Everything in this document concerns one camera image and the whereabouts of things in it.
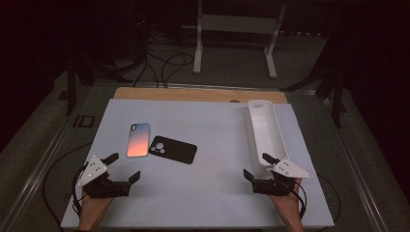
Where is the person's left hand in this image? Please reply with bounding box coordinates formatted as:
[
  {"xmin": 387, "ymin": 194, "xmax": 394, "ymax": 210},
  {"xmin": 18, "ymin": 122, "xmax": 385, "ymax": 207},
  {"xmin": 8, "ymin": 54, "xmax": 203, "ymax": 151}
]
[{"xmin": 78, "ymin": 189, "xmax": 114, "ymax": 223}]

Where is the white metal stand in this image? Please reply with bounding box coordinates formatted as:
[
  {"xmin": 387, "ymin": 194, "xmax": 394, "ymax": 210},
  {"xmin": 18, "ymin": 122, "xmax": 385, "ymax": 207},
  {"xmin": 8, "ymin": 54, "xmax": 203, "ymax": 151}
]
[{"xmin": 182, "ymin": 0, "xmax": 288, "ymax": 80}]

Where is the aluminium frame rail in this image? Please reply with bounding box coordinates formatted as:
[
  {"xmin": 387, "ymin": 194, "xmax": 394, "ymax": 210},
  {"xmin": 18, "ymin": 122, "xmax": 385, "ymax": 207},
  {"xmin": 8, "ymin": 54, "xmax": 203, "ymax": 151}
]
[
  {"xmin": 0, "ymin": 83, "xmax": 95, "ymax": 232},
  {"xmin": 322, "ymin": 96, "xmax": 391, "ymax": 232}
]

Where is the white table mat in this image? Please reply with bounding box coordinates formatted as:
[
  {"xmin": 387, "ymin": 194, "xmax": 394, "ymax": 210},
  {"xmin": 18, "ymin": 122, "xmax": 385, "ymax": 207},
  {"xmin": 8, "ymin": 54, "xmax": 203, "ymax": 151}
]
[{"xmin": 60, "ymin": 98, "xmax": 336, "ymax": 230}]

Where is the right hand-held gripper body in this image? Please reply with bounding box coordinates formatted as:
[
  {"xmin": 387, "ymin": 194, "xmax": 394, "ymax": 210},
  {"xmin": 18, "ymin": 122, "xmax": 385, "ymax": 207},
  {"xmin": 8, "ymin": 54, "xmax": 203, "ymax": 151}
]
[{"xmin": 251, "ymin": 158, "xmax": 314, "ymax": 197}]

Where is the white plastic bin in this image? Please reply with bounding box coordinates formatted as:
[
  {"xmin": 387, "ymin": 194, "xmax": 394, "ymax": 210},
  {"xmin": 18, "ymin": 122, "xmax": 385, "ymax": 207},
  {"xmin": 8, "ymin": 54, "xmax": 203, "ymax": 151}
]
[{"xmin": 246, "ymin": 100, "xmax": 290, "ymax": 181}]

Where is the person's right hand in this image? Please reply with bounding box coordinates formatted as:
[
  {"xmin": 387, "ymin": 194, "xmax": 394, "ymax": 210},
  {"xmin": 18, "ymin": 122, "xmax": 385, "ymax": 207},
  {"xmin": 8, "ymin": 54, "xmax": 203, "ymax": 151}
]
[{"xmin": 269, "ymin": 178, "xmax": 304, "ymax": 223}]

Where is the black tripod stand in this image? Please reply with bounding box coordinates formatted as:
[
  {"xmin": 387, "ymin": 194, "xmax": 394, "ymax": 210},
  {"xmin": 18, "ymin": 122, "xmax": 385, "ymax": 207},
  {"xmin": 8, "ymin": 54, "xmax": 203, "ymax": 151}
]
[
  {"xmin": 66, "ymin": 57, "xmax": 133, "ymax": 116},
  {"xmin": 279, "ymin": 25, "xmax": 347, "ymax": 130}
]

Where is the left hand-held gripper cable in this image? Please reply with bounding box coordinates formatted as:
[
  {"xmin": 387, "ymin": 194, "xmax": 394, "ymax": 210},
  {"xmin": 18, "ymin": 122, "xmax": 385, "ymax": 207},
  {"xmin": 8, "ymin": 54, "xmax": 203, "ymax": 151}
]
[{"xmin": 71, "ymin": 163, "xmax": 90, "ymax": 217}]

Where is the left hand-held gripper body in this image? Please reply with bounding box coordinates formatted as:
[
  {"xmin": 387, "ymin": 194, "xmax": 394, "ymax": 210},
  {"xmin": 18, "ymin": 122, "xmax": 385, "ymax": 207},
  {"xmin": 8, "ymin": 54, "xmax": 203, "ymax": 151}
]
[{"xmin": 76, "ymin": 155, "xmax": 132, "ymax": 199}]

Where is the black floor bracket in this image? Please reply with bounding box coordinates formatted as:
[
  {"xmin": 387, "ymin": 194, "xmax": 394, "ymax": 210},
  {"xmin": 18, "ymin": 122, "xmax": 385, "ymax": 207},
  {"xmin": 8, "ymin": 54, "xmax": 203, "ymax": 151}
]
[{"xmin": 72, "ymin": 114, "xmax": 96, "ymax": 129}]

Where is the hand-held gripper cable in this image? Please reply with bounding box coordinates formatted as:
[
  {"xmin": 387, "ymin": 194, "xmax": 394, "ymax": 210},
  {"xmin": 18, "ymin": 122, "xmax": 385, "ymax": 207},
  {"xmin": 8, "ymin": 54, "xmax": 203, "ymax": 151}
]
[
  {"xmin": 291, "ymin": 180, "xmax": 308, "ymax": 220},
  {"xmin": 71, "ymin": 163, "xmax": 90, "ymax": 217}
]

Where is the black phone case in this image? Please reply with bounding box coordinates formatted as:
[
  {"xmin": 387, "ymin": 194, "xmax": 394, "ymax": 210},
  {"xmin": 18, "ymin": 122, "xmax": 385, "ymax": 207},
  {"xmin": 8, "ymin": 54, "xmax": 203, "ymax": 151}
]
[{"xmin": 148, "ymin": 135, "xmax": 198, "ymax": 165}]

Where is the right hand-held gripper cable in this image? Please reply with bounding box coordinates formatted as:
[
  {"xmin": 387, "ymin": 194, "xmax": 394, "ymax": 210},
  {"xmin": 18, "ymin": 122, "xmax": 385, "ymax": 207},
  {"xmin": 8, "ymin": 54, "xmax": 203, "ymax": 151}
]
[{"xmin": 291, "ymin": 180, "xmax": 308, "ymax": 220}]

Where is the bundle of black floor cables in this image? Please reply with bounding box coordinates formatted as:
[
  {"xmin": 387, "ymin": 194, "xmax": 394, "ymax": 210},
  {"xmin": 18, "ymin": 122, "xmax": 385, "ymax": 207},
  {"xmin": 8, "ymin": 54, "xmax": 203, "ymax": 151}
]
[{"xmin": 132, "ymin": 32, "xmax": 195, "ymax": 89}]

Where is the black floor cable loop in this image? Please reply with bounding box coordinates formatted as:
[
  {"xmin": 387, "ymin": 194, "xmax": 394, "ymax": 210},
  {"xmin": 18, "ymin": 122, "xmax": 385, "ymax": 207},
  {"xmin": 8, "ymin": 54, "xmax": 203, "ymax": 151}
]
[
  {"xmin": 317, "ymin": 173, "xmax": 341, "ymax": 223},
  {"xmin": 42, "ymin": 141, "xmax": 93, "ymax": 226}
]

